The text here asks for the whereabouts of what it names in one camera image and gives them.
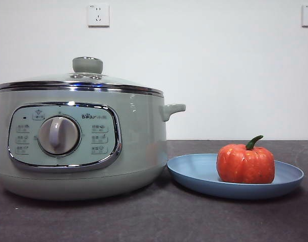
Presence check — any orange pumpkin with green stem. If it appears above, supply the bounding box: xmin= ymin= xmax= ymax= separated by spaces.
xmin=216 ymin=135 xmax=276 ymax=185

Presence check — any pale green electric steamer pot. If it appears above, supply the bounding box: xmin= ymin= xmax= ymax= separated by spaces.
xmin=0 ymin=87 xmax=187 ymax=201

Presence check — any glass lid with green knob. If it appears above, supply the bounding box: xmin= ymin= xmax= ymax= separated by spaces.
xmin=0 ymin=56 xmax=163 ymax=96

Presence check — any blue plate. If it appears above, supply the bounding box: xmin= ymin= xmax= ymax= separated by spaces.
xmin=166 ymin=153 xmax=305 ymax=201

